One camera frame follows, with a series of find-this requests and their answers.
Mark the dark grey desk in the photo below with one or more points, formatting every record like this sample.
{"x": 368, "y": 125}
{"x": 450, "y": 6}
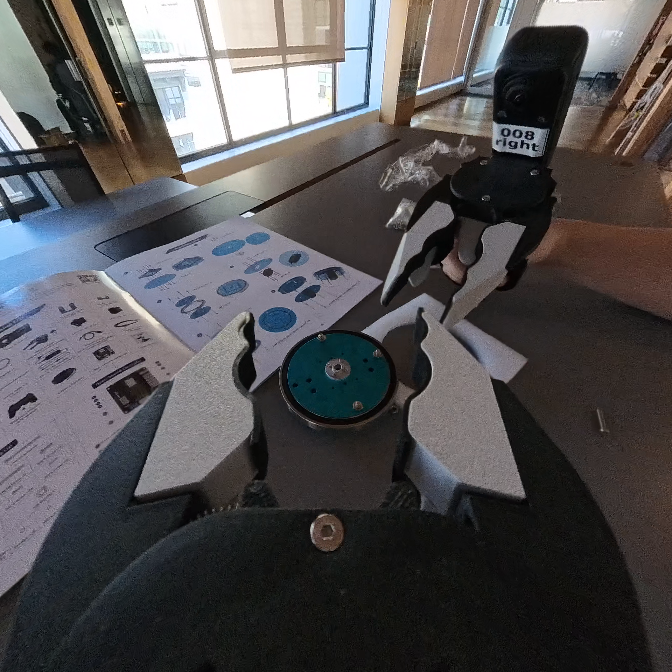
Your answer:
{"x": 577, "y": 367}

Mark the wooden shelf rack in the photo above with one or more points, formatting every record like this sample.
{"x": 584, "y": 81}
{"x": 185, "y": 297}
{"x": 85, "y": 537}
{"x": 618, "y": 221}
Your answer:
{"x": 645, "y": 94}

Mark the large window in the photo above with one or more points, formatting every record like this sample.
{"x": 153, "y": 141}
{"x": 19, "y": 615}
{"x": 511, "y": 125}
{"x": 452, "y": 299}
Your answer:
{"x": 252, "y": 105}

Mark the wooden pillar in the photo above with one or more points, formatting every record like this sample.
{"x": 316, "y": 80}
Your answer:
{"x": 404, "y": 63}

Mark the small bag of screws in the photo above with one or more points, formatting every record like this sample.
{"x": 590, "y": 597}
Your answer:
{"x": 401, "y": 215}

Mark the black chair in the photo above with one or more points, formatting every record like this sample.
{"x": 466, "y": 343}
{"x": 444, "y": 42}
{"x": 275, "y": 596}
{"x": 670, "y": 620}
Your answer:
{"x": 31, "y": 168}

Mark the round teal turntable disc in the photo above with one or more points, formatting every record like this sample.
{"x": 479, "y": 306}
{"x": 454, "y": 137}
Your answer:
{"x": 315, "y": 388}

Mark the open instruction booklet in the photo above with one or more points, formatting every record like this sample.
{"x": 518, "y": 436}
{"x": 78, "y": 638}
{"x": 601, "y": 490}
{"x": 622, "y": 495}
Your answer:
{"x": 346, "y": 288}

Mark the plain dark desk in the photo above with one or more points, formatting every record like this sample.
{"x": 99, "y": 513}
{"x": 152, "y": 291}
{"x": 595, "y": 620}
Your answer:
{"x": 52, "y": 231}

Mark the small metal standoff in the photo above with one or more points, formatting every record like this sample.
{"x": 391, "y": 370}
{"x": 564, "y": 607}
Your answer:
{"x": 602, "y": 421}

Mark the person's right hand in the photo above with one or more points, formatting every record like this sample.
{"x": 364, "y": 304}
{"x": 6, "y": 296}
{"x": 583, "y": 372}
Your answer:
{"x": 455, "y": 270}

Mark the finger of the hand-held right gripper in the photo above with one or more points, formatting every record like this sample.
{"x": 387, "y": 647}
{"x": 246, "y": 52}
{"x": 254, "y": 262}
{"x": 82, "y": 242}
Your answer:
{"x": 493, "y": 262}
{"x": 414, "y": 246}

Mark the crumpled clear plastic bag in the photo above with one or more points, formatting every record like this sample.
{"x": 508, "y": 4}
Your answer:
{"x": 414, "y": 168}

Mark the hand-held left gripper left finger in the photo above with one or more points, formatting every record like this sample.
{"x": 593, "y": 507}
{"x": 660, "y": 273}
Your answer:
{"x": 199, "y": 420}

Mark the person's right forearm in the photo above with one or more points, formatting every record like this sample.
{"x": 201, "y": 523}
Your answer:
{"x": 603, "y": 262}

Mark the beige roller blind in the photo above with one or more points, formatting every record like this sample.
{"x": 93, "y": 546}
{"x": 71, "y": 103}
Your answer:
{"x": 278, "y": 31}

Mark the wooden cabinet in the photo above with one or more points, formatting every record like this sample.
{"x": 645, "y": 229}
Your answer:
{"x": 136, "y": 157}

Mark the white foam insert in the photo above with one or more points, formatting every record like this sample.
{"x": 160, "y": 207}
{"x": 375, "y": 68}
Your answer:
{"x": 498, "y": 357}

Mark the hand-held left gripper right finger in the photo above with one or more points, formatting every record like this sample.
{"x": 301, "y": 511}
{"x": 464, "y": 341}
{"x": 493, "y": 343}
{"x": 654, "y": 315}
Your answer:
{"x": 456, "y": 420}

